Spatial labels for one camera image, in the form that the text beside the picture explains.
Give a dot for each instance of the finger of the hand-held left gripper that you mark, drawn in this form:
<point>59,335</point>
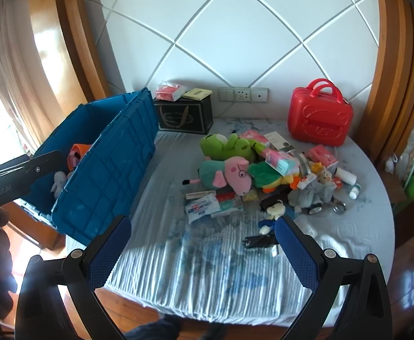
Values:
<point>5,168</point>
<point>45,164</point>

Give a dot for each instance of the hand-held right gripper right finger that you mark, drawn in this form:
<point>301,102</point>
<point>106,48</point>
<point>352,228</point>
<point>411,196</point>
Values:
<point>297,255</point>

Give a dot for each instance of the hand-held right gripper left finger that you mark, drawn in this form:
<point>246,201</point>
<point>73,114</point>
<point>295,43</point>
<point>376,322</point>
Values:
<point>109,255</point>

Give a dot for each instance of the black pouch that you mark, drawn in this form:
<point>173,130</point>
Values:
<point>260,242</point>

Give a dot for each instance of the small white bear plush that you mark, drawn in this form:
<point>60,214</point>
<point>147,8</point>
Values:
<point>276,210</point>

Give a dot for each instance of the blue plastic storage container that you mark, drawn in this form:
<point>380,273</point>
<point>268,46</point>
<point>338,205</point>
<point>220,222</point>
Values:
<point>122,170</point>

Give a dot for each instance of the white plastic bottle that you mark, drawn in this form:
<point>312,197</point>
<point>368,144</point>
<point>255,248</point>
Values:
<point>345,176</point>

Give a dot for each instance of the pink teal tissue pack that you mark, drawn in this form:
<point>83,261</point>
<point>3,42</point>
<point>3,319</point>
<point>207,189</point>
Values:
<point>281,163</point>

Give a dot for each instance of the blue white wipes pack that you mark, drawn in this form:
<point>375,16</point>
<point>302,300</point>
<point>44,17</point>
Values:
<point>203,209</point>

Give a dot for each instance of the pink pig plush teal dress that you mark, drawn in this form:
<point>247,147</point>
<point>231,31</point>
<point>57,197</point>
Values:
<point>228,175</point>

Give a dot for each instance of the long white medicine box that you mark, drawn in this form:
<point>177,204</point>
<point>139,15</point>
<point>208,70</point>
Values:
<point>199,195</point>

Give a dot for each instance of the small white plush toy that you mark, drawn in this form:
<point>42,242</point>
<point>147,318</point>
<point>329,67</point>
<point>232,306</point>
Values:
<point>60,182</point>

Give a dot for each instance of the pink pig plush orange dress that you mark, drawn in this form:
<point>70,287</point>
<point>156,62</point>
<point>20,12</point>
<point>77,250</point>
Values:
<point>79,150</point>

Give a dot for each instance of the grey plush toy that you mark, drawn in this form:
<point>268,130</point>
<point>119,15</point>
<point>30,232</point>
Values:
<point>309,196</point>

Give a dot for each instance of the black case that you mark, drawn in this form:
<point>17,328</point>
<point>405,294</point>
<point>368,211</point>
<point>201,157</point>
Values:
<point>270,200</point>

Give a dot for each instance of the metal carabiner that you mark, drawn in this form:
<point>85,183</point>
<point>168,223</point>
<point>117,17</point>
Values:
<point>339,208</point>

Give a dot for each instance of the small white red box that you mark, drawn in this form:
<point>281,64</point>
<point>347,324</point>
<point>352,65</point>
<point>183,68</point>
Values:
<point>306,182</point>

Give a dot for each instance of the small yellow packet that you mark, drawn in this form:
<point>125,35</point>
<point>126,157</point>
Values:
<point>251,195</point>

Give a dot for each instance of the white teal box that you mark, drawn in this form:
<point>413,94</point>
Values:
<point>228,208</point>

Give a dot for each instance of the small beige bear plush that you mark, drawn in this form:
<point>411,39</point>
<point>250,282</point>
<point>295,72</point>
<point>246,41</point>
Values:
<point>323,174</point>

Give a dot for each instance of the green orange plush toy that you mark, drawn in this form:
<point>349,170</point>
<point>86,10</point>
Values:
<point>267,175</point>

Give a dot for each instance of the small bottle teal cap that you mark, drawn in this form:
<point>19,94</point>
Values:
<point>355,191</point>

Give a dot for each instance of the beige curtain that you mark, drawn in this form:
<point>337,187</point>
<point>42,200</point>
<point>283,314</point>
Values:
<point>12,78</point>

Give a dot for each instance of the grey silver strip pack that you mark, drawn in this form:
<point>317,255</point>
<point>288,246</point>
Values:
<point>304,163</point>

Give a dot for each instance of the white card box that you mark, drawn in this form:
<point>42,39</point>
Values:
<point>277,141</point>

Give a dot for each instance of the green frog plush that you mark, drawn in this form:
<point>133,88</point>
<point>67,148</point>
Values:
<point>228,147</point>

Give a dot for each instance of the green plastic cup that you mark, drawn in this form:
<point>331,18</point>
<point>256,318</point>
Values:
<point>413,187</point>

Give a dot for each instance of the red plastic carry case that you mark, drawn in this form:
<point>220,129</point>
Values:
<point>318,117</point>

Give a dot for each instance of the red white tissue pack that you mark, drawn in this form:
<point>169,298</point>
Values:
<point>169,92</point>

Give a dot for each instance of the black gift box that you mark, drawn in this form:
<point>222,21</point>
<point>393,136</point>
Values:
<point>184,115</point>

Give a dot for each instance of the flat yellow box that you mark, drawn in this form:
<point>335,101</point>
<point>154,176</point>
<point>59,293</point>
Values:
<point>197,94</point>

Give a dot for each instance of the white padded headboard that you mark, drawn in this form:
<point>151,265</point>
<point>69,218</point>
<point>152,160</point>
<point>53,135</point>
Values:
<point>228,42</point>

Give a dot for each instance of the wooden headboard frame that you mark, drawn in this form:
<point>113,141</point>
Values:
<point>68,42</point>

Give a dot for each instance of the white wall light switch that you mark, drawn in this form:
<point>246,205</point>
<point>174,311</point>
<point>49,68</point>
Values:
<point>226,95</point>

